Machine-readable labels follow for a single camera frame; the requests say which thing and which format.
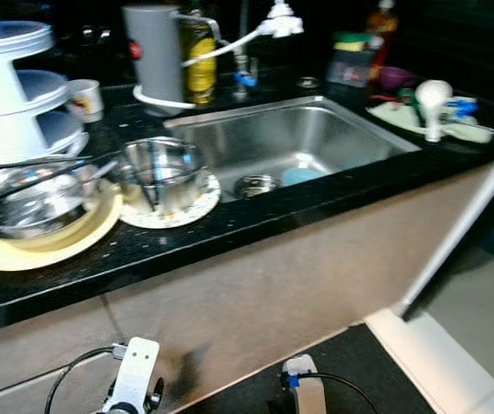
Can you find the perforated steel steamer pot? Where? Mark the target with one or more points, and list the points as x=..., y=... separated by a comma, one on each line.
x=255, y=185

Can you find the light blue plate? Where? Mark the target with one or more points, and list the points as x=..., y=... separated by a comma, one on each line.
x=303, y=176

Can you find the shallow grey drawer front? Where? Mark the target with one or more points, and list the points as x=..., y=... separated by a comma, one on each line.
x=31, y=354

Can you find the deep grey drawer front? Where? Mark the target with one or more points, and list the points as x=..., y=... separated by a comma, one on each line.
x=5, y=408

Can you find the grey stone cabinet front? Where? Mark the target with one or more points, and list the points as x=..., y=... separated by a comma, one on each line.
x=272, y=276

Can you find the floral patterned plate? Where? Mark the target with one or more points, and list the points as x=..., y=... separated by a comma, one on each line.
x=195, y=207

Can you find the wide steel bowl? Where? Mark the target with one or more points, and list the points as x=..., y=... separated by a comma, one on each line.
x=31, y=216

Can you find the small steel pot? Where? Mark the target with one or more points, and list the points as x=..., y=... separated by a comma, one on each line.
x=178, y=172

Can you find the black floor mat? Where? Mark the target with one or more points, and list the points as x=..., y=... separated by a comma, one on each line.
x=384, y=379

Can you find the stainless steel sink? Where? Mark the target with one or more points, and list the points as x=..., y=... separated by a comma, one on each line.
x=298, y=138

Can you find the white printed mug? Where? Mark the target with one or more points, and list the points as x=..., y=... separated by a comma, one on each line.
x=85, y=99

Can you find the white tiered storage rack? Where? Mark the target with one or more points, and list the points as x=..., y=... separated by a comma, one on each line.
x=5, y=112

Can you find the yellow oil bottle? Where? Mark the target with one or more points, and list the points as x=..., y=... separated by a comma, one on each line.
x=201, y=73

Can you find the grey thermos jug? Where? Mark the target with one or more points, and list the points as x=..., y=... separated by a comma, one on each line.
x=156, y=56

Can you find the steel faucet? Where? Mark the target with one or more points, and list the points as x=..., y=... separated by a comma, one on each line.
x=244, y=65

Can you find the round steel countertop cap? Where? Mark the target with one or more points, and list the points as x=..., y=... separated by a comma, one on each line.
x=308, y=83

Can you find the light green cloth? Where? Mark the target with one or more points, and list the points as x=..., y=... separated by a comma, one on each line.
x=393, y=118

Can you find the blue plastic clip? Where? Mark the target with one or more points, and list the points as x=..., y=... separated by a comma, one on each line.
x=464, y=107

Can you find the clear plastic container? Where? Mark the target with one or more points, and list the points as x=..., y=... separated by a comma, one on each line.
x=350, y=67

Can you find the white faucet filter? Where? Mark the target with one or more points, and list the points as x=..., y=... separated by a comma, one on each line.
x=283, y=21

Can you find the white plastic ladle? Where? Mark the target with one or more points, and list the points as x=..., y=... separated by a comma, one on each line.
x=434, y=95

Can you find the purple cup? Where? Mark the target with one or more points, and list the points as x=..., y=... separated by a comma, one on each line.
x=395, y=78

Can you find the yellow sponge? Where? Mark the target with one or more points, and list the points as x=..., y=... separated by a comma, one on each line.
x=348, y=46

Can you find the green sponge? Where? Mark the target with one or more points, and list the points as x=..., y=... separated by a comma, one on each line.
x=352, y=37

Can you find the red printed bottle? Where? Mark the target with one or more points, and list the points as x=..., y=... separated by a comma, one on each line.
x=383, y=21

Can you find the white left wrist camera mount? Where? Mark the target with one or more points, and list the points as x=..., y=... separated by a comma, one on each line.
x=136, y=371

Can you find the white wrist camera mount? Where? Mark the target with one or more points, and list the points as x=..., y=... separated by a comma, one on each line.
x=309, y=392
x=136, y=371

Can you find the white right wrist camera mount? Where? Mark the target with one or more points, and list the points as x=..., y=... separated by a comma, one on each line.
x=309, y=392

